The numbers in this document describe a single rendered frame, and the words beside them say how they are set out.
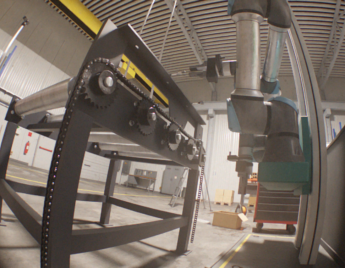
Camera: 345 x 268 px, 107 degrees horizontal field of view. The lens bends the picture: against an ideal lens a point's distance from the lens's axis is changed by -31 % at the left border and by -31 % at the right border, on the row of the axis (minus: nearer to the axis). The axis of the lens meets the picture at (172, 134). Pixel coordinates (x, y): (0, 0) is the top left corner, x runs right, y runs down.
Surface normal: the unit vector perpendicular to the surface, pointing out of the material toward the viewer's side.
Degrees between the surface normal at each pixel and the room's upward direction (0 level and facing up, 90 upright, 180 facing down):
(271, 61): 148
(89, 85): 90
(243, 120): 127
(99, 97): 90
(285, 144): 73
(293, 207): 90
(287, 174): 90
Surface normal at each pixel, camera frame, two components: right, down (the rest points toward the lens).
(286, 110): -0.22, -0.31
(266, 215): -0.42, -0.32
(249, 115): -0.26, 0.22
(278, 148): -0.65, -0.57
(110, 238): 0.90, 0.01
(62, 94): -0.43, 0.31
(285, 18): 0.15, 0.75
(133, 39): -0.15, 0.95
